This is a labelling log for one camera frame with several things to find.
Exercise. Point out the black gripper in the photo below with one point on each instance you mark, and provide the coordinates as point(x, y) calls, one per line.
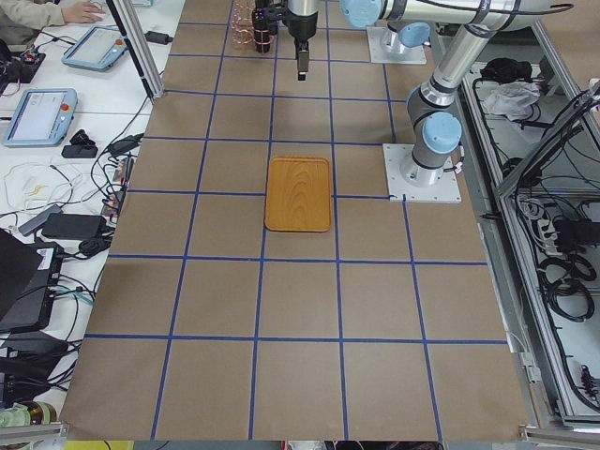
point(301, 30)

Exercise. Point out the dark wine bottle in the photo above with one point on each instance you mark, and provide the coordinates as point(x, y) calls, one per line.
point(302, 58)
point(261, 27)

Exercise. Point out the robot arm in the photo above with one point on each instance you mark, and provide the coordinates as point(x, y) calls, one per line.
point(300, 7)
point(438, 132)

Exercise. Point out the wooden tray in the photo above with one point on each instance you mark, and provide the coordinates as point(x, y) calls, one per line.
point(298, 195)

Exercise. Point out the operator hand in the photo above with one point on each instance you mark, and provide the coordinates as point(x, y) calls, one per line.
point(83, 12)

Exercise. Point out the black power adapter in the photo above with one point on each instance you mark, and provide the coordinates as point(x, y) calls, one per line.
point(158, 37)

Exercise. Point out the teach pendant far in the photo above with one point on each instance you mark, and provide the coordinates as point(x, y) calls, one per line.
point(98, 49)

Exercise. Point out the teach pendant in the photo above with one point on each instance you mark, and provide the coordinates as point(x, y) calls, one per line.
point(42, 118)
point(98, 49)

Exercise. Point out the teach pendant near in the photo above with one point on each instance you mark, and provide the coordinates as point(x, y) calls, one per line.
point(42, 118)

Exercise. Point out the black power brick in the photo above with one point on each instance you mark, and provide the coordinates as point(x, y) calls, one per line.
point(73, 226)

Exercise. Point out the black laptop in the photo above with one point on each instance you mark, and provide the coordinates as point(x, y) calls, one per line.
point(28, 274)

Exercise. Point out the copper wire bottle basket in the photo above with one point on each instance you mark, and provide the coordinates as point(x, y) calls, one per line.
point(242, 25)

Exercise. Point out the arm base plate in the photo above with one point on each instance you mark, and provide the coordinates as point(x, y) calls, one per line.
point(396, 44)
point(409, 182)

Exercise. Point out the aluminium frame post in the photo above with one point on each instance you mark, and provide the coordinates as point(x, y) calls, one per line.
point(129, 26)

